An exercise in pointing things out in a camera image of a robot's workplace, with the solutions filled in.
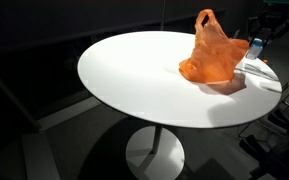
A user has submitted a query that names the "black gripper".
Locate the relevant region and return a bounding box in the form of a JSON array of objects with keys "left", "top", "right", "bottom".
[{"left": 247, "top": 6, "right": 289, "bottom": 45}]

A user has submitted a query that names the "round white table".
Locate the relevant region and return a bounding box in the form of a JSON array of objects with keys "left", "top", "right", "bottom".
[{"left": 77, "top": 31, "right": 282, "bottom": 180}]

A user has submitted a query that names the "orange plastic bag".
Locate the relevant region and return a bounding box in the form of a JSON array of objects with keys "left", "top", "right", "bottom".
[{"left": 179, "top": 9, "right": 249, "bottom": 84}]

